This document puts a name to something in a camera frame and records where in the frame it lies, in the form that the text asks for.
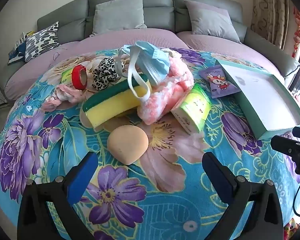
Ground floral blanket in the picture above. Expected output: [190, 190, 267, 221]
[0, 47, 300, 240]

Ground beige makeup sponge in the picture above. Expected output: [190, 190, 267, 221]
[107, 124, 149, 166]

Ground yellow and green sponge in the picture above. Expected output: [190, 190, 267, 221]
[82, 73, 152, 128]

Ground plain grey pillow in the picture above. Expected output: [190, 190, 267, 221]
[92, 0, 147, 36]

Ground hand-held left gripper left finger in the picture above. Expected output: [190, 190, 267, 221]
[17, 151, 98, 240]

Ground grey sofa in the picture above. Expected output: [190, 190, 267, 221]
[0, 0, 300, 105]

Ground yellow book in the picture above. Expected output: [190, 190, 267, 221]
[14, 31, 36, 48]

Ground black and white patterned pillow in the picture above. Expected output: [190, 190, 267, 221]
[24, 21, 61, 63]

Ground grey and lilac pillow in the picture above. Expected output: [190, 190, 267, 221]
[184, 0, 241, 43]

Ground purple wipes packet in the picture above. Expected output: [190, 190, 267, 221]
[199, 64, 241, 99]

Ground patterned beige curtain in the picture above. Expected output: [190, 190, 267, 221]
[250, 0, 294, 52]

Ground leopard print scrunchie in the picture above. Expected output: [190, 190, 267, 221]
[92, 57, 125, 91]

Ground pink fluffy cloth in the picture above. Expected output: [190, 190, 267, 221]
[137, 50, 194, 125]

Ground green tissue box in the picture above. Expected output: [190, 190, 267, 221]
[61, 68, 75, 85]
[170, 83, 212, 135]

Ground blue face mask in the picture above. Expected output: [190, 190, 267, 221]
[114, 44, 134, 74]
[127, 41, 171, 105]

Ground pale pink cloth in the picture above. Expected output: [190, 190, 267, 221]
[45, 83, 86, 112]

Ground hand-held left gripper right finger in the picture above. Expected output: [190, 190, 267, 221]
[202, 152, 283, 240]

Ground red tape roll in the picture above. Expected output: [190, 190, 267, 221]
[72, 64, 90, 90]

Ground red hanging decoration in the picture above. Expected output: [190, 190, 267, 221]
[291, 7, 300, 58]

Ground white tray green rim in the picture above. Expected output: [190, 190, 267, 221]
[215, 59, 300, 140]

